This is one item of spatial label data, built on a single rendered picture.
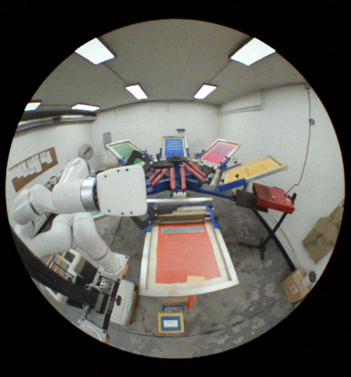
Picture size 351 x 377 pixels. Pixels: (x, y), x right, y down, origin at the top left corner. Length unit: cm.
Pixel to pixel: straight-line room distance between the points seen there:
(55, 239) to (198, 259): 78
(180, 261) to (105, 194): 67
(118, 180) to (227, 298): 180
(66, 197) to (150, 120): 473
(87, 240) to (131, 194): 25
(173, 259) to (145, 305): 107
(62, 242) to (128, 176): 34
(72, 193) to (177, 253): 73
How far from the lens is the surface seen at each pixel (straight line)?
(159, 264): 80
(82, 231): 41
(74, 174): 30
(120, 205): 22
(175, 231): 93
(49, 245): 47
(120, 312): 153
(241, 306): 191
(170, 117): 483
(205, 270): 79
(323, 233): 218
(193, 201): 113
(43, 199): 38
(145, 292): 72
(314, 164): 220
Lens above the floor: 169
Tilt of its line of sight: 30 degrees down
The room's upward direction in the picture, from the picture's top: straight up
